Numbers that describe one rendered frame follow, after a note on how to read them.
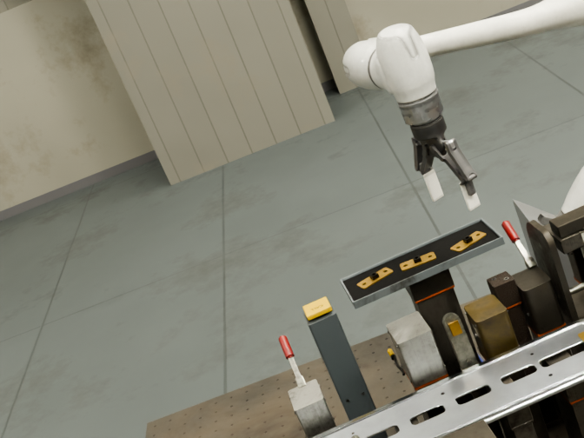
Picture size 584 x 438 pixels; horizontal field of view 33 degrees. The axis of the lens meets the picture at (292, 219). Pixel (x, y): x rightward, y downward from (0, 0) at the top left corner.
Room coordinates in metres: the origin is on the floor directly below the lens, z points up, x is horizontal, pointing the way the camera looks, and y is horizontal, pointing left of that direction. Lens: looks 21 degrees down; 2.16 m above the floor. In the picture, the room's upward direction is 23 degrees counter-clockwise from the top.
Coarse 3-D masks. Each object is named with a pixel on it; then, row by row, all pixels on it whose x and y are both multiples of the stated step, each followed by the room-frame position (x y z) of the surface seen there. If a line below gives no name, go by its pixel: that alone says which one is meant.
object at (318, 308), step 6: (318, 300) 2.06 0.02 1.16; (324, 300) 2.04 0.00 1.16; (306, 306) 2.05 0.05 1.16; (312, 306) 2.04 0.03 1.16; (318, 306) 2.03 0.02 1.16; (324, 306) 2.02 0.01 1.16; (330, 306) 2.00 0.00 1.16; (306, 312) 2.02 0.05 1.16; (312, 312) 2.01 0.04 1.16; (318, 312) 2.00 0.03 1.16; (324, 312) 2.00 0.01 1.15; (312, 318) 2.00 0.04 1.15
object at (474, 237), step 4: (476, 232) 2.06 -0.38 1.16; (480, 232) 2.05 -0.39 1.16; (468, 236) 2.03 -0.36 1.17; (472, 236) 2.04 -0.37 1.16; (476, 236) 2.04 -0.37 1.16; (480, 236) 2.03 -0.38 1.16; (464, 240) 2.03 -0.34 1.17; (468, 240) 2.02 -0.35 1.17; (472, 240) 2.03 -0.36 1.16; (476, 240) 2.02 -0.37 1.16; (456, 244) 2.04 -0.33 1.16; (460, 244) 2.03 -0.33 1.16; (464, 244) 2.02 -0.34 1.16; (468, 244) 2.01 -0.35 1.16; (472, 244) 2.01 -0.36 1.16; (452, 248) 2.03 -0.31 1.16; (456, 248) 2.03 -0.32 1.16; (460, 248) 2.01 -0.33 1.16; (464, 248) 2.01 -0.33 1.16
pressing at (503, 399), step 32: (512, 352) 1.79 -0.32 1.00; (544, 352) 1.74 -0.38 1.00; (448, 384) 1.77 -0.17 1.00; (480, 384) 1.73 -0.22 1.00; (512, 384) 1.68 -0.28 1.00; (544, 384) 1.64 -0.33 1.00; (576, 384) 1.62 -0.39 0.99; (384, 416) 1.75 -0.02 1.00; (448, 416) 1.67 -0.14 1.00; (480, 416) 1.63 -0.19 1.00
